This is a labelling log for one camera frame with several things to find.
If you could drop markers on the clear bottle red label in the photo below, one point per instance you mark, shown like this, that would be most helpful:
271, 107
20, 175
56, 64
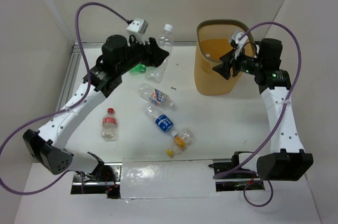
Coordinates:
109, 124

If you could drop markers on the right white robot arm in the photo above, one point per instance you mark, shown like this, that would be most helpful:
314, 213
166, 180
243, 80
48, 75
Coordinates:
287, 160

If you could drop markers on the clear bottle orange white label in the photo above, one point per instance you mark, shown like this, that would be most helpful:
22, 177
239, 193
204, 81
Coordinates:
156, 97

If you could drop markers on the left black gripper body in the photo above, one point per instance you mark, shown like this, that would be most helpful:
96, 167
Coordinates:
150, 52

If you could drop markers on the clear bottle blue label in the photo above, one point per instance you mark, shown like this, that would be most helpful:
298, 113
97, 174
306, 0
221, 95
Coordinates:
162, 121

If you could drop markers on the orange mesh waste bin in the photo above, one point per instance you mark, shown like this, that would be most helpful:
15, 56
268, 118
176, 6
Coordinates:
213, 38

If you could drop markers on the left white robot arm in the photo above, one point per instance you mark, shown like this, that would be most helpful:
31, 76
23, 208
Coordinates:
47, 144

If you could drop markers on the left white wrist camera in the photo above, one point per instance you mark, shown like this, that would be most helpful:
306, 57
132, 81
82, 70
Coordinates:
137, 28

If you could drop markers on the clear bottle yellow cap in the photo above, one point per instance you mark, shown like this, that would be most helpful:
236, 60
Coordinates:
181, 141

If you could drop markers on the white tape sheet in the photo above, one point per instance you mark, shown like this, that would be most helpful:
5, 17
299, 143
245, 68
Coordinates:
167, 180

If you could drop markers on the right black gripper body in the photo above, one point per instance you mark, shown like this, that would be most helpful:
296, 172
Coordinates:
250, 65

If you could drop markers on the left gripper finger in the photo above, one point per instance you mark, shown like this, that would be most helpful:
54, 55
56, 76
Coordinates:
155, 54
132, 39

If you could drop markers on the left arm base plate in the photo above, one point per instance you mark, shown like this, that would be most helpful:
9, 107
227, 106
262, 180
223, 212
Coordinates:
107, 183

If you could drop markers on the green plastic bottle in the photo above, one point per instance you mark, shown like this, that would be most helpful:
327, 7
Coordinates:
139, 69

